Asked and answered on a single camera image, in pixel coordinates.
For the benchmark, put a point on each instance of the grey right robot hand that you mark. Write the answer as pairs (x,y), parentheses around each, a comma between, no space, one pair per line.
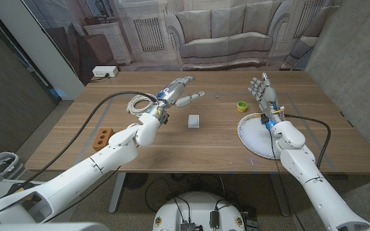
(267,96)

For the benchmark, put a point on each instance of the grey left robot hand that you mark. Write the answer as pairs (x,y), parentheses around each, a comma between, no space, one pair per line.
(172,93)

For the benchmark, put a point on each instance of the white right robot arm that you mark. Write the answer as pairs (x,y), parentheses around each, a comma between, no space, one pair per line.
(313,179)

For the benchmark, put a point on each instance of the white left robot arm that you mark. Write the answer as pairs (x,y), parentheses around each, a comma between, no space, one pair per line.
(85,174)

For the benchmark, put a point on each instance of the yellow-green small cup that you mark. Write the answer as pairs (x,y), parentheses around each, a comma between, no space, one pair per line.
(241,106)

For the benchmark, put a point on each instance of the white card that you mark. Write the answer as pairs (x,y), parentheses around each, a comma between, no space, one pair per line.
(193,121)

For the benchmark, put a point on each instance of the white paper plate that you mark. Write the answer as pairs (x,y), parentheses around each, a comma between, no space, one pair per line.
(254,138)

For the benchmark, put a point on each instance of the white power strip box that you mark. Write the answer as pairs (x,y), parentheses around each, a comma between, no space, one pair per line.
(104,71)

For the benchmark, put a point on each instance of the printed sofa room backdrop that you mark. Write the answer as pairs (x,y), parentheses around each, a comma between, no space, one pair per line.
(223,35)

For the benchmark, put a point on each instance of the brown wooden block with holes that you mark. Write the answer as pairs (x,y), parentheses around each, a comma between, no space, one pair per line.
(103,139)

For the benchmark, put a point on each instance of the grey metal table leg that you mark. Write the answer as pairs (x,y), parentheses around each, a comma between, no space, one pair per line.
(280,194)
(117,192)

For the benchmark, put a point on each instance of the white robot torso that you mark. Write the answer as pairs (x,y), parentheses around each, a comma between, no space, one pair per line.
(199,211)

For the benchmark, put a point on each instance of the grey plastic bin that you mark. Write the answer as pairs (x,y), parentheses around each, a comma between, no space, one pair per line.
(2,163)

